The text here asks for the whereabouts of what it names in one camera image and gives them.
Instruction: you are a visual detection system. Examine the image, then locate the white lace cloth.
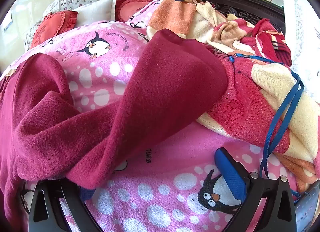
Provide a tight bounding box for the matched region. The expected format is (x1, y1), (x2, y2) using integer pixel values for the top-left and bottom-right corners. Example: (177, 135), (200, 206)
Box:
(282, 0), (320, 99)

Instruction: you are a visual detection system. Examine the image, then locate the blue lanyard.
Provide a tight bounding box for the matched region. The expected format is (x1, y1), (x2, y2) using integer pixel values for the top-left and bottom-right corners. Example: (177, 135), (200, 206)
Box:
(229, 53), (305, 199)

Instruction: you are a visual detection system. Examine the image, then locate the pink penguin print blanket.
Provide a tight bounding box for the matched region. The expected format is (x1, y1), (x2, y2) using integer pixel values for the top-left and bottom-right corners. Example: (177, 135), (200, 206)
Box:
(0, 0), (300, 232)

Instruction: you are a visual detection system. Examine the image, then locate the orange cream red blanket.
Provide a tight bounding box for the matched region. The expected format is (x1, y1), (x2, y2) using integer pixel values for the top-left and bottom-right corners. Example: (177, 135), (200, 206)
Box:
(146, 0), (320, 194)

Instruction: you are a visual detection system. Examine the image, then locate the red heart ruffled cushion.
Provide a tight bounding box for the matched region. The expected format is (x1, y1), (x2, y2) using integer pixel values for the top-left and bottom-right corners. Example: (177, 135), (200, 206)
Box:
(114, 0), (156, 23)
(31, 11), (78, 48)

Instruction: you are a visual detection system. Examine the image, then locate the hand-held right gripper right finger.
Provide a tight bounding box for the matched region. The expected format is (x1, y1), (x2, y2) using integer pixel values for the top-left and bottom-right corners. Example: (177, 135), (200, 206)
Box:
(214, 147), (297, 232)

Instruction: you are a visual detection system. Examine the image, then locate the white pillow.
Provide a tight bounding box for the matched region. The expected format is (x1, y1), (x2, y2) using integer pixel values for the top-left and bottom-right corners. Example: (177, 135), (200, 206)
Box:
(72, 0), (117, 27)

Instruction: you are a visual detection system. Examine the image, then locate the dark carved wooden headboard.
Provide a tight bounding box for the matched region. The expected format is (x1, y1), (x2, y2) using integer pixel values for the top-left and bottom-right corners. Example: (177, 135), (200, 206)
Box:
(190, 0), (286, 35)

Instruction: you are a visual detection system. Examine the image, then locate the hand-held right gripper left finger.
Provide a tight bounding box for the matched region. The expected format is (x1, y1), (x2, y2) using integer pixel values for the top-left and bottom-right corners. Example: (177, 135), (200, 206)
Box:
(27, 178), (103, 232)

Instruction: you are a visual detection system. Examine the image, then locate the dark red fleece garment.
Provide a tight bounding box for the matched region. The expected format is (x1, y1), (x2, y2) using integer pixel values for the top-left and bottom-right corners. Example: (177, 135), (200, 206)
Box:
(0, 29), (228, 232)

